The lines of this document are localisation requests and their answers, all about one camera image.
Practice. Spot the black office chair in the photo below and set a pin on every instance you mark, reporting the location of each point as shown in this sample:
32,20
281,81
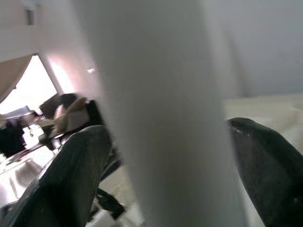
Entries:
49,106

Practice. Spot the white plastic table leg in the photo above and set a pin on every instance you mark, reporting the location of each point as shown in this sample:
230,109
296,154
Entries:
165,106

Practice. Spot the white plastic table top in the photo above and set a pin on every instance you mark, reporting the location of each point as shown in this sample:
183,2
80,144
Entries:
272,108

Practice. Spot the beige window curtain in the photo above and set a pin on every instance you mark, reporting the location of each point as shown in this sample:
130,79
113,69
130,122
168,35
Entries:
11,71

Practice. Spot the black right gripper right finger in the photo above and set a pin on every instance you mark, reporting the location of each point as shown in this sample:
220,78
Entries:
272,170

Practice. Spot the beige cloth pile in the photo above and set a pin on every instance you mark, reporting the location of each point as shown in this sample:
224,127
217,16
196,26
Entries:
71,118

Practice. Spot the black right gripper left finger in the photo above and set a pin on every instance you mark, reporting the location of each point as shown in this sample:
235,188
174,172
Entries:
64,179

